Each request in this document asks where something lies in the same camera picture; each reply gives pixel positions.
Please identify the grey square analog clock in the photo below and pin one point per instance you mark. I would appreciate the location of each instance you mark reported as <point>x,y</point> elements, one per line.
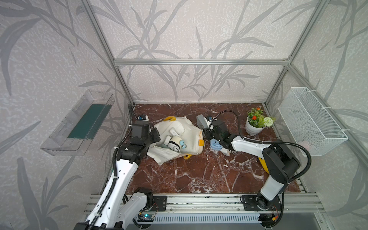
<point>201,122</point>

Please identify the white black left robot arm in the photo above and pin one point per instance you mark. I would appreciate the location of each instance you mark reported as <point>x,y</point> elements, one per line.
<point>109,212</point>

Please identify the white pot artificial plant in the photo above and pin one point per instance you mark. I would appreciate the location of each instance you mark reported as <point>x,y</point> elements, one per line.
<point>257,121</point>

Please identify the light blue face alarm clock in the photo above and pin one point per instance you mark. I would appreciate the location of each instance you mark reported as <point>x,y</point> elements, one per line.
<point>215,145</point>

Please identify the blue twin bell alarm clock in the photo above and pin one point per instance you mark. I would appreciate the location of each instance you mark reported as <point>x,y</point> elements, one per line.
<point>176,144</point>

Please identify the white cube alarm clock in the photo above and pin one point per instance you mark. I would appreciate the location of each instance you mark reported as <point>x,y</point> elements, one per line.
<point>226,152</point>

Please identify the yellow work glove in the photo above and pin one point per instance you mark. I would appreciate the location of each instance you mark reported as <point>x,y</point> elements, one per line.
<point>263,165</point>

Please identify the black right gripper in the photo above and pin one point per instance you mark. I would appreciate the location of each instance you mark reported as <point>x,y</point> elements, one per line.
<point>207,134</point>

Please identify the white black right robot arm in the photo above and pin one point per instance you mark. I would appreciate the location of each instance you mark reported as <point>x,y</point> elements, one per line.
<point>278,159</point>

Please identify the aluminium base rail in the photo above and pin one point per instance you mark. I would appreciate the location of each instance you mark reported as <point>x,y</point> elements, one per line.
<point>229,208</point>

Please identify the pink object in basket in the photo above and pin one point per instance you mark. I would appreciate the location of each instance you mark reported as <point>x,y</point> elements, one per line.
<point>306,145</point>

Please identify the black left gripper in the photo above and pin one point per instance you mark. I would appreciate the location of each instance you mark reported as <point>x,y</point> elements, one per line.
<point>153,131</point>

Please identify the white canvas bag yellow handles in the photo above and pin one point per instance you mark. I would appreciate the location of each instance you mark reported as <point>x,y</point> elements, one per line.
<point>192,136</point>

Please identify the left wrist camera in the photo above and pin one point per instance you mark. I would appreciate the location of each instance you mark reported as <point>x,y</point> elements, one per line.
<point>143,117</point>

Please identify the white wire mesh basket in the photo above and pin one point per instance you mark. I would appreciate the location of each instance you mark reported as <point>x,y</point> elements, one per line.
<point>308,120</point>

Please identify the green circuit board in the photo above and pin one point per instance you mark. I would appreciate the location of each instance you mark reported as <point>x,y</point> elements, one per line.
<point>146,217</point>

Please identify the clear plastic wall shelf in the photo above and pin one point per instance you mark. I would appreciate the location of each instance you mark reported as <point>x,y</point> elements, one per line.
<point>75,133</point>

